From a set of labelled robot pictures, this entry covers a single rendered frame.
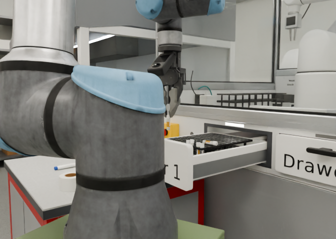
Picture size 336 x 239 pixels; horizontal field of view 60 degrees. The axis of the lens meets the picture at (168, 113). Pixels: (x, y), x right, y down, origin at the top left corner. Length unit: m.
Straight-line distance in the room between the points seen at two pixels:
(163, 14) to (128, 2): 0.95
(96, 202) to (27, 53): 0.22
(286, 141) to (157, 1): 0.52
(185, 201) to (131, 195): 0.74
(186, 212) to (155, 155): 0.75
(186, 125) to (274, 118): 0.40
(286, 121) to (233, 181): 0.30
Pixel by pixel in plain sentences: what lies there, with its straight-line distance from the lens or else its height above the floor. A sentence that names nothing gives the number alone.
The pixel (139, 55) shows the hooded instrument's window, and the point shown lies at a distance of 1.73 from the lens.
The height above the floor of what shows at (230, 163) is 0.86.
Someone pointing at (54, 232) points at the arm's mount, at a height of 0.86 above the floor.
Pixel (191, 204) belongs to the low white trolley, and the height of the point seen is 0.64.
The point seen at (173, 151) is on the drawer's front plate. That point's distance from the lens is 0.73.
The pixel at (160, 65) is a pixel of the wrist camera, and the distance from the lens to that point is 0.80.
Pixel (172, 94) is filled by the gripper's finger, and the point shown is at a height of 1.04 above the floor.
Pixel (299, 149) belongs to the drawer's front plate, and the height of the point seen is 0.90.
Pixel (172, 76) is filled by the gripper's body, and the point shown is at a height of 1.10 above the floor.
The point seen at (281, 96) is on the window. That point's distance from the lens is 0.93.
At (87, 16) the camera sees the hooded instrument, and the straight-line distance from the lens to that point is 1.60.
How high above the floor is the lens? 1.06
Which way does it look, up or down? 5 degrees down
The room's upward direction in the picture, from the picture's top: straight up
